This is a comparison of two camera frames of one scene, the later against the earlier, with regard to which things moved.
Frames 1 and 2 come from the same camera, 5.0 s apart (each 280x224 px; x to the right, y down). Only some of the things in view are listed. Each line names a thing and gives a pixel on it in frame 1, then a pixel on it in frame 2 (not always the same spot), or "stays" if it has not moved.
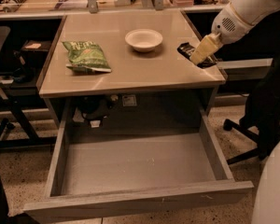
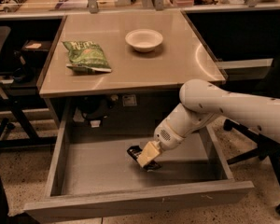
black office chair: (267, 106) → (278, 155)
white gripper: (231, 26) → (164, 137)
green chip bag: (86, 57) stays
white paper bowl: (143, 39) stays
